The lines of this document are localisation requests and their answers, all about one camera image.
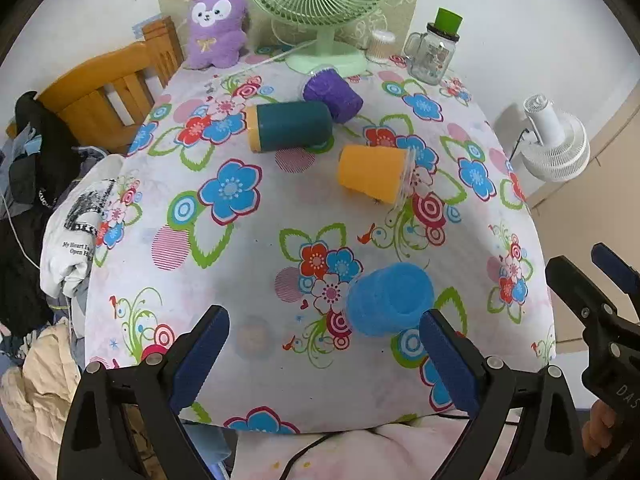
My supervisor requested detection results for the person's right hand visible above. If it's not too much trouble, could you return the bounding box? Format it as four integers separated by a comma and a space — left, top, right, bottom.
582, 400, 620, 457

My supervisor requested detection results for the glass jar mug green lid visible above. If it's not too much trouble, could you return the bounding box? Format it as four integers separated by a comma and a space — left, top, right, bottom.
403, 7, 463, 86

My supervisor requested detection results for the teal cup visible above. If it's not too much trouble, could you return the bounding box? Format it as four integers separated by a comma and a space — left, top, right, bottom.
244, 101, 335, 154

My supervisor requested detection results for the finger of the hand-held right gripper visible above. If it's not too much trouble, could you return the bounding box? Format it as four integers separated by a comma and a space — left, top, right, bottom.
545, 256, 620, 332
591, 242, 640, 293

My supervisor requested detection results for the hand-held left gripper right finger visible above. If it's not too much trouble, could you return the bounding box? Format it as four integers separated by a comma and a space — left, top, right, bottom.
419, 309, 589, 480

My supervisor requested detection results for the pink blanket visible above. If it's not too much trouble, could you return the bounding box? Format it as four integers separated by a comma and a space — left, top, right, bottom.
235, 412, 526, 480

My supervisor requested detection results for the cotton swab container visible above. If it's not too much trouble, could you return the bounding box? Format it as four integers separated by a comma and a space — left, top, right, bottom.
366, 30, 397, 64

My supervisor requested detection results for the orange cup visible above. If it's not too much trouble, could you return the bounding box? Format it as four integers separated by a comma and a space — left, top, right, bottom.
337, 144, 418, 206

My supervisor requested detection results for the purple plush toy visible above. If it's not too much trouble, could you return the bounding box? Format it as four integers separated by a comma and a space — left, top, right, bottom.
185, 0, 249, 70

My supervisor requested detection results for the white printed shirt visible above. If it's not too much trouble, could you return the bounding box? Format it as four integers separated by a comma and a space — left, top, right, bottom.
41, 154, 126, 301

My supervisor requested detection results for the floral tablecloth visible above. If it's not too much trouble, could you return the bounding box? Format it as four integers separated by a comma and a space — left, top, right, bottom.
82, 52, 557, 435

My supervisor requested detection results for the white fan cable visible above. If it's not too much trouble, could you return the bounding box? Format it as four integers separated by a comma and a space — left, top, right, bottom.
240, 42, 321, 67

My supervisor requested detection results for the white fan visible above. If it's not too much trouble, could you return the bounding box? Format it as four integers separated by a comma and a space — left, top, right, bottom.
520, 94, 591, 181

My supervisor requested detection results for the beige jacket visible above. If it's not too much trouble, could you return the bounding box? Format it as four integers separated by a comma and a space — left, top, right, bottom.
0, 322, 83, 480

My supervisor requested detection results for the wooden chair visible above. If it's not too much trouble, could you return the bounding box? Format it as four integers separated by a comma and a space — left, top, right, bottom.
6, 16, 185, 156

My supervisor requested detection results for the black cable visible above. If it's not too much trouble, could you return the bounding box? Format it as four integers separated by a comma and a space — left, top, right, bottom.
282, 430, 342, 480

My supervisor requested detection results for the black garment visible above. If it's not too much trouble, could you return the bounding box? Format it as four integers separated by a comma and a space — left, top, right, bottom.
0, 91, 76, 336

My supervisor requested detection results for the purple cup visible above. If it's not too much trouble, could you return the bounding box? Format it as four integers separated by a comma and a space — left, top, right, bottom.
302, 63, 364, 124

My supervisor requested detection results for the blue cup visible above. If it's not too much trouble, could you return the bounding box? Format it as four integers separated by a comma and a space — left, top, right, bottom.
346, 262, 435, 337

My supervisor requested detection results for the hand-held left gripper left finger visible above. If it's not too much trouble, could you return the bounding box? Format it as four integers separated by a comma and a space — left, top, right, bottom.
56, 304, 232, 480

